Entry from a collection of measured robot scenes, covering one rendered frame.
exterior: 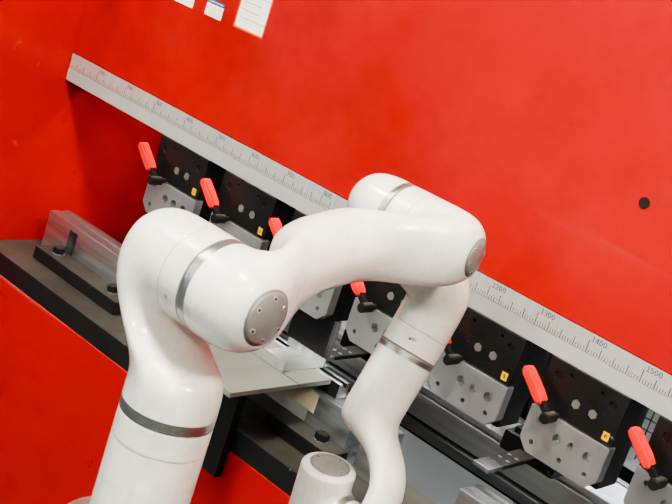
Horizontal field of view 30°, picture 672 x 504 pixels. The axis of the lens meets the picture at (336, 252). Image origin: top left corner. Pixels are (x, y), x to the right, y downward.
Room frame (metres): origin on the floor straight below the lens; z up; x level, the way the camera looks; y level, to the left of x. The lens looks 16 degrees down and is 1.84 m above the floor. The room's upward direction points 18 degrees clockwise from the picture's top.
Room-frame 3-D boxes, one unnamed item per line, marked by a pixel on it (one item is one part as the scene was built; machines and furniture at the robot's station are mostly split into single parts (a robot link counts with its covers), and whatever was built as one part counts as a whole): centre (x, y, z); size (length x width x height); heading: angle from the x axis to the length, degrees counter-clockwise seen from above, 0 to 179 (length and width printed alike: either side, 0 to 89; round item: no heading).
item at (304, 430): (2.17, 0.00, 0.89); 0.30 x 0.05 x 0.03; 52
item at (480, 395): (2.01, -0.30, 1.18); 0.15 x 0.09 x 0.17; 52
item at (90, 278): (2.56, 0.50, 0.89); 0.30 x 0.05 x 0.03; 52
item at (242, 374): (2.12, 0.08, 1.00); 0.26 x 0.18 x 0.01; 142
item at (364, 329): (2.13, -0.14, 1.18); 0.15 x 0.09 x 0.17; 52
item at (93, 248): (2.58, 0.43, 0.92); 0.50 x 0.06 x 0.10; 52
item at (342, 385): (2.24, -0.01, 0.99); 0.20 x 0.03 x 0.03; 52
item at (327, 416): (2.21, -0.05, 0.92); 0.39 x 0.06 x 0.10; 52
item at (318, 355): (2.24, -0.01, 1.05); 0.10 x 0.02 x 0.10; 52
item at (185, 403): (1.43, 0.16, 1.30); 0.19 x 0.12 x 0.24; 53
